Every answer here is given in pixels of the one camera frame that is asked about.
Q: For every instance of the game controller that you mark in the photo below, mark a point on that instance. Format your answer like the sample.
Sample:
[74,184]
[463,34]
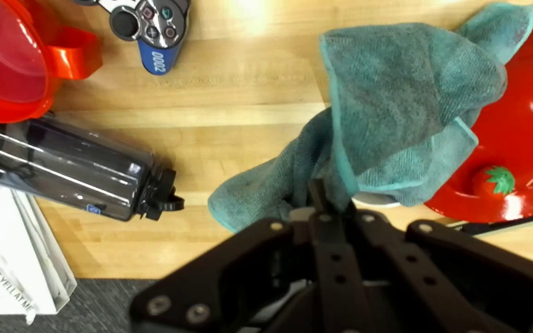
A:
[156,30]

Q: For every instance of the toy strawberry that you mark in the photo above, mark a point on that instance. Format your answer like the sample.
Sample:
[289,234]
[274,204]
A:
[492,180]

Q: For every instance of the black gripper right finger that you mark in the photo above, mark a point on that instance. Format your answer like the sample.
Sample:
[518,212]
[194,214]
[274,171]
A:
[457,278]

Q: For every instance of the blue microfiber cloth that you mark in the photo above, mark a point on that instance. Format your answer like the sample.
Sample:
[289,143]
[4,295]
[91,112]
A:
[402,104]

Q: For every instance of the black rectangular device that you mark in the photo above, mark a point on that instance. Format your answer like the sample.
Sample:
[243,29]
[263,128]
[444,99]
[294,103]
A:
[63,169]

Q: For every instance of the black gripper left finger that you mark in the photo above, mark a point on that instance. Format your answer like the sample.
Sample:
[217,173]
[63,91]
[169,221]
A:
[267,278]

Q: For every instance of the red plate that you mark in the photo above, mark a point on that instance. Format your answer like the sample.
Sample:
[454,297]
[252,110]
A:
[526,141]

